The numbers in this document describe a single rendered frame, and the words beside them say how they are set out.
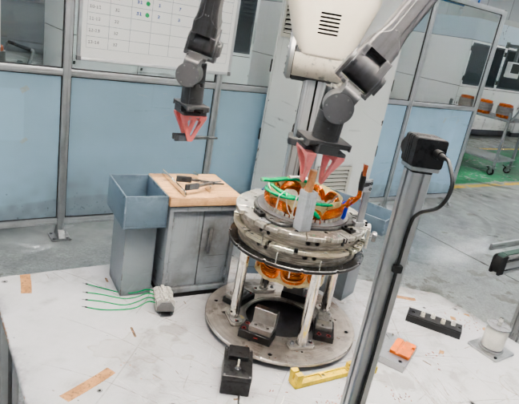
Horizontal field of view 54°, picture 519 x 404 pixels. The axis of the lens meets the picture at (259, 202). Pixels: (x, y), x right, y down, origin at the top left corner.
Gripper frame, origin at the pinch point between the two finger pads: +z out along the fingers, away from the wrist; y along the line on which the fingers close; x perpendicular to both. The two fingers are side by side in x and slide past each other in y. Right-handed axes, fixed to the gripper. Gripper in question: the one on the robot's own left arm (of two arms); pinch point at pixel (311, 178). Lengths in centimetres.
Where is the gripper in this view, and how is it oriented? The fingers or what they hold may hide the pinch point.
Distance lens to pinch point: 108.4
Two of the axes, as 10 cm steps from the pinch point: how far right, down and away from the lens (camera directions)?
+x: -2.8, -4.3, 8.6
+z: -2.5, 9.0, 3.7
